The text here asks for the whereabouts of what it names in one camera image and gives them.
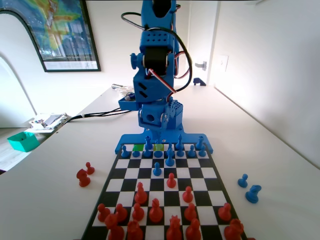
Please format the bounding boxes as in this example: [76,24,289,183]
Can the blue board mounting plate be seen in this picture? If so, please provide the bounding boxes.
[114,126,215,155]

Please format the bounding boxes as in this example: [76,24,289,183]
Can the white stacked parts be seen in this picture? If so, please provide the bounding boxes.
[117,86,137,98]

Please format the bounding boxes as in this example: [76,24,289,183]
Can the black white chessboard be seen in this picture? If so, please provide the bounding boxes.
[79,142,251,240]

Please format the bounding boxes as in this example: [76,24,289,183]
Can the red knight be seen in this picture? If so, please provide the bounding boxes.
[76,168,91,188]
[134,181,148,205]

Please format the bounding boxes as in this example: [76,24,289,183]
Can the red bishop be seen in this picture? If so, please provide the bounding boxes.
[148,198,164,224]
[185,218,202,240]

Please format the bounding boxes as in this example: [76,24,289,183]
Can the white door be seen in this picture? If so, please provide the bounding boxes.
[186,0,218,87]

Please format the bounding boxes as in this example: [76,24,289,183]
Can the red queen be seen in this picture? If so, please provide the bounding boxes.
[165,216,183,240]

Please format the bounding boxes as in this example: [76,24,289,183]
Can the red rook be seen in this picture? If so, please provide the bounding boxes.
[126,219,145,240]
[223,218,245,240]

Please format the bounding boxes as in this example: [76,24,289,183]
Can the stack of papers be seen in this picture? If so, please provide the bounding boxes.
[26,112,72,134]

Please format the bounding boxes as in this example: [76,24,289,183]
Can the framed map poster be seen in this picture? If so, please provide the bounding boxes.
[0,0,102,73]

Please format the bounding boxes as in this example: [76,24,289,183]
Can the green plastic bin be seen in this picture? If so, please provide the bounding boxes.
[6,131,41,153]

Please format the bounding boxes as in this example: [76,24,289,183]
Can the black table cable bundle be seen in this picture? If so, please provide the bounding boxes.
[63,107,132,125]

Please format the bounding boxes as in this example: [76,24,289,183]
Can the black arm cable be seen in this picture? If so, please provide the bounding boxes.
[121,12,194,94]

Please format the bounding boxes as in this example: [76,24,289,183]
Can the silver door handle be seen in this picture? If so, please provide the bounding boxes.
[194,60,208,71]

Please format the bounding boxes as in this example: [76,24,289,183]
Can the white light switch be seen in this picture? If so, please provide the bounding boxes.
[219,54,230,73]

